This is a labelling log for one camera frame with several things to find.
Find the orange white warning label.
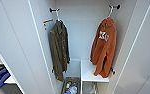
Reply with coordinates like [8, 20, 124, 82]
[42, 18, 55, 31]

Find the white wardrobe carcass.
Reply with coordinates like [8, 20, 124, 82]
[26, 0, 149, 94]

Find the orange hooded sweatshirt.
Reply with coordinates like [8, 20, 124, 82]
[90, 17, 118, 79]

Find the pale plastic bottle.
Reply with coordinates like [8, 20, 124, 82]
[69, 84, 79, 94]

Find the white wardrobe door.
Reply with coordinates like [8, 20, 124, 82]
[111, 0, 150, 94]
[0, 0, 56, 94]

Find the dark storage bin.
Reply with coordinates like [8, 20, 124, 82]
[60, 76, 81, 94]

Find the black hanger rail bracket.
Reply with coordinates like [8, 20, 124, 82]
[108, 3, 122, 10]
[49, 7, 61, 14]

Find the dark grey hanging garment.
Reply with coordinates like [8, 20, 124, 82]
[48, 19, 72, 83]

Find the small dark door hinge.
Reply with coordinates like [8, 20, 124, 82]
[110, 67, 116, 75]
[50, 67, 56, 75]

